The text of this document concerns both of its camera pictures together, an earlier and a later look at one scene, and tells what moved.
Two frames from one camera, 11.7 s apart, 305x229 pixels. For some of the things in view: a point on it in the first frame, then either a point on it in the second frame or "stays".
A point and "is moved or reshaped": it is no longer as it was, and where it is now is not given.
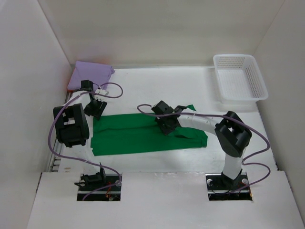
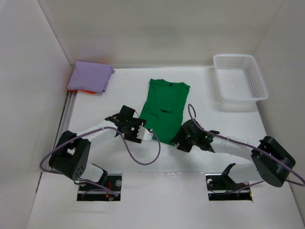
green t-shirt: [123, 133] is moved or reshaped
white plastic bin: [239, 78] stays
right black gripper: [166, 131] → [183, 146]
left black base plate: [112, 193] stays
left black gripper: [97, 112] → [133, 137]
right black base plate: [216, 182] stays
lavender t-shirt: [98, 73] stays
